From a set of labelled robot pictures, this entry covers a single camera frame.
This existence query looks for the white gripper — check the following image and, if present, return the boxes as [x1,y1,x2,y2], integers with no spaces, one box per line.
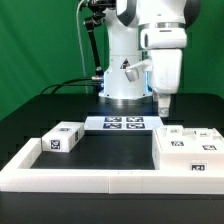
[149,49,182,117]

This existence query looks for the white cabinet door panel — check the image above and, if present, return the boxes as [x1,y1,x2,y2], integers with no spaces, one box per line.
[152,125,190,152]

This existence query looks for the white cabinet body box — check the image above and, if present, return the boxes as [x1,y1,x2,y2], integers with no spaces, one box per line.
[151,125,224,171]

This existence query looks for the white cabinet top block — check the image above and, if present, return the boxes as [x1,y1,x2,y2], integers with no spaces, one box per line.
[42,122,85,153]

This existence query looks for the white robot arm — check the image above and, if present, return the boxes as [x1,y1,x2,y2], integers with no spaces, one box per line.
[78,0,201,117]

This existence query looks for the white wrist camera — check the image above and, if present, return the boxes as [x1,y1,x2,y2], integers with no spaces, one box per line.
[124,60,153,83]

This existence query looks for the white marker base plate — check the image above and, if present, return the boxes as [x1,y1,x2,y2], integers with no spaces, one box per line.
[84,116,163,132]

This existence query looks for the black cable bundle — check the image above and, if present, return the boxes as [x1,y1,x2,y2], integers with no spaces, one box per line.
[40,76,105,96]

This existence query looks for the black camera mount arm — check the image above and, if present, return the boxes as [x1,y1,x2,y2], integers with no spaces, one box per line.
[84,0,116,76]

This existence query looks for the white hanging cable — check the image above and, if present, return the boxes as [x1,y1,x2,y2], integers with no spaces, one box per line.
[75,0,90,95]

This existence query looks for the white workspace border frame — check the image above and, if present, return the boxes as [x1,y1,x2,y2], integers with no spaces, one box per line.
[0,138,224,195]

